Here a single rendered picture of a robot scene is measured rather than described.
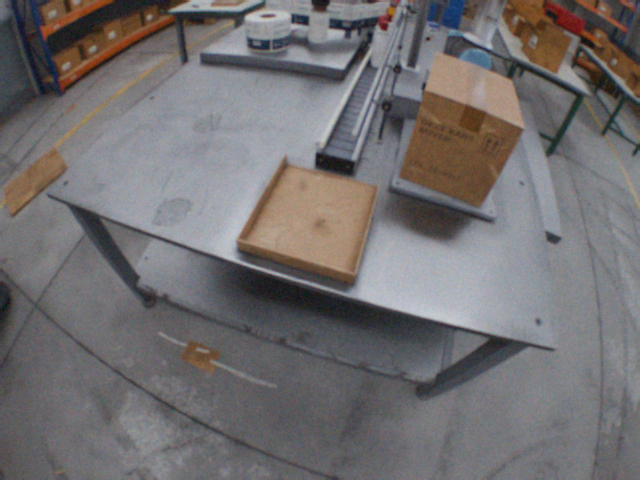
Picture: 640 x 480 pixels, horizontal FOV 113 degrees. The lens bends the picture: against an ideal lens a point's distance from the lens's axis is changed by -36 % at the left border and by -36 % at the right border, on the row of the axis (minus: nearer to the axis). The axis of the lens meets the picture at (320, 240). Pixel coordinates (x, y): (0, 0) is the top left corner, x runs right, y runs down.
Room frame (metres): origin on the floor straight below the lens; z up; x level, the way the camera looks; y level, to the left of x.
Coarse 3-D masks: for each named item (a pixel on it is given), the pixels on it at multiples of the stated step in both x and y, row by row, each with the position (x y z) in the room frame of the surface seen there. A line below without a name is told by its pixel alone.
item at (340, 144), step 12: (396, 36) 1.80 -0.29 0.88; (372, 72) 1.23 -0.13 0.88; (360, 84) 1.11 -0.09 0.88; (360, 96) 1.01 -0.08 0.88; (372, 96) 1.03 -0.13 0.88; (348, 108) 0.92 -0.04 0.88; (360, 108) 0.93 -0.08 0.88; (348, 120) 0.85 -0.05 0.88; (336, 132) 0.78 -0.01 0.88; (348, 132) 0.78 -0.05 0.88; (360, 132) 0.79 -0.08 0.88; (336, 144) 0.72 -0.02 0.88; (348, 144) 0.73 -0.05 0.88; (336, 156) 0.67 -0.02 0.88; (348, 156) 0.67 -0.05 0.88
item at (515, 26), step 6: (516, 0) 3.61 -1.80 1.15; (516, 6) 3.60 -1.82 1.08; (522, 6) 3.59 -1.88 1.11; (528, 6) 3.58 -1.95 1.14; (516, 12) 3.40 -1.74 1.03; (522, 12) 3.58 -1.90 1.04; (528, 12) 3.57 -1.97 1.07; (510, 18) 3.60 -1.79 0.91; (516, 18) 3.37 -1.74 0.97; (510, 24) 3.52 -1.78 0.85; (516, 24) 3.29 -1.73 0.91; (522, 24) 3.25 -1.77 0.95; (510, 30) 3.44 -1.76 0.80; (516, 30) 3.27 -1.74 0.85; (522, 30) 3.26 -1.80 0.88; (516, 36) 3.27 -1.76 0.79
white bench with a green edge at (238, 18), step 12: (252, 0) 2.81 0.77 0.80; (264, 0) 2.81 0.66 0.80; (168, 12) 2.63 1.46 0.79; (180, 12) 2.59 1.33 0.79; (192, 12) 2.56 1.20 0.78; (204, 12) 2.52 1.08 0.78; (216, 12) 2.49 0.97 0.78; (228, 12) 2.46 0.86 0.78; (240, 12) 2.43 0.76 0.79; (252, 12) 2.69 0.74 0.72; (180, 24) 2.66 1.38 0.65; (240, 24) 2.50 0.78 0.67; (180, 36) 2.65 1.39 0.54; (180, 48) 2.65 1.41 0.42
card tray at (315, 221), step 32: (288, 192) 0.57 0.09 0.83; (320, 192) 0.58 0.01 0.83; (352, 192) 0.59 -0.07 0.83; (256, 224) 0.46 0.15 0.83; (288, 224) 0.46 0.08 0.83; (320, 224) 0.47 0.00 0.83; (352, 224) 0.49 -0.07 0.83; (288, 256) 0.36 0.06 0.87; (320, 256) 0.39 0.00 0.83; (352, 256) 0.40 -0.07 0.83
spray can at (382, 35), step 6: (384, 24) 1.29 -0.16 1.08; (378, 30) 1.30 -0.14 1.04; (384, 30) 1.29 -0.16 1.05; (378, 36) 1.29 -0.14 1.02; (384, 36) 1.28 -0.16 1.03; (378, 42) 1.29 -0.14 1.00; (384, 42) 1.28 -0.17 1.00; (378, 48) 1.28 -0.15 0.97; (384, 48) 1.29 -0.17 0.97; (378, 54) 1.28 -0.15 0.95; (384, 54) 1.29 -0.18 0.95; (372, 60) 1.30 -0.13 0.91; (378, 60) 1.28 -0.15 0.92; (372, 66) 1.29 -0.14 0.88; (378, 66) 1.28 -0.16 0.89
